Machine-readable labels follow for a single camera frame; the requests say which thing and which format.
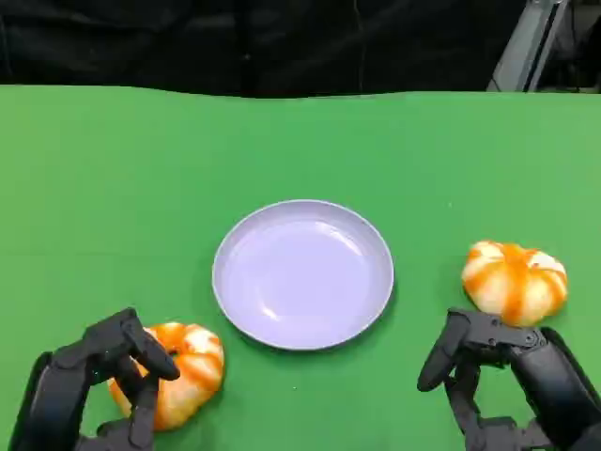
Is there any green table cloth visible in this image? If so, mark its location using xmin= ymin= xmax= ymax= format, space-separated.
xmin=0 ymin=84 xmax=601 ymax=451

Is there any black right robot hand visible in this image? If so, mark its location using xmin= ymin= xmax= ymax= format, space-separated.
xmin=416 ymin=307 xmax=601 ymax=451

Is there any lilac plate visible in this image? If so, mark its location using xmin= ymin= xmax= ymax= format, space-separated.
xmin=211 ymin=199 xmax=395 ymax=352

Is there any orange and white bread roll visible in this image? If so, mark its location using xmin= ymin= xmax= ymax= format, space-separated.
xmin=461 ymin=240 xmax=569 ymax=329
xmin=107 ymin=321 xmax=225 ymax=432

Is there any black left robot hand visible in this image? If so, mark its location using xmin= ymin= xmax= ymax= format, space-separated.
xmin=8 ymin=307 xmax=182 ymax=451

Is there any black backdrop curtain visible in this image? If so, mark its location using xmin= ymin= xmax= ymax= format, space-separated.
xmin=0 ymin=0 xmax=601 ymax=99

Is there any grey metal frame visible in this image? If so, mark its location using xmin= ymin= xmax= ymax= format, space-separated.
xmin=485 ymin=0 xmax=601 ymax=93

